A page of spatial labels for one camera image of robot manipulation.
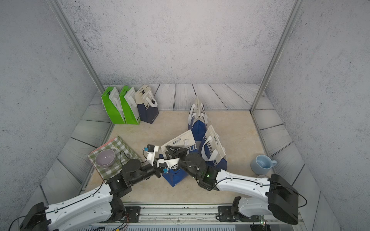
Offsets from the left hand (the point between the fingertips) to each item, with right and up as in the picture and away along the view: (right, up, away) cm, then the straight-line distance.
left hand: (173, 163), depth 70 cm
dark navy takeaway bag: (-22, +32, +31) cm, 49 cm away
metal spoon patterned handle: (-42, +2, +28) cm, 51 cm away
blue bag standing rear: (+13, +21, +21) cm, 32 cm away
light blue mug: (+52, -7, +20) cm, 56 cm away
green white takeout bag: (-44, +34, +26) cm, 61 cm away
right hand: (-1, +8, -1) cm, 9 cm away
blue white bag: (+20, +5, +8) cm, 22 cm away
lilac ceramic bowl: (-45, -3, +21) cm, 50 cm away
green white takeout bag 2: (-33, +30, +29) cm, 54 cm away
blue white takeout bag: (0, -8, +6) cm, 10 cm away
